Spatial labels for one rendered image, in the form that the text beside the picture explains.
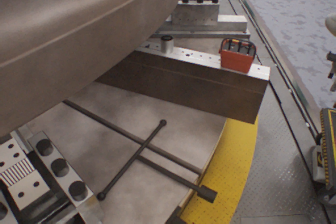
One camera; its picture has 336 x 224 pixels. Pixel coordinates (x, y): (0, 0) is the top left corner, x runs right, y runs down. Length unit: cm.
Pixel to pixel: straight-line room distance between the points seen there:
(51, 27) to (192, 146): 101
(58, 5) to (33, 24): 13
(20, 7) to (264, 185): 170
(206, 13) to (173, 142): 135
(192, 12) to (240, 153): 133
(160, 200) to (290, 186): 96
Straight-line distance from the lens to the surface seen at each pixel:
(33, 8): 105
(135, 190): 140
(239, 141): 203
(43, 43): 96
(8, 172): 100
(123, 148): 156
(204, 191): 135
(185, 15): 245
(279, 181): 192
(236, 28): 269
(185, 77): 162
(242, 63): 147
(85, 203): 102
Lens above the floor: 154
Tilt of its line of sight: 42 degrees down
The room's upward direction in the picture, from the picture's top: straight up
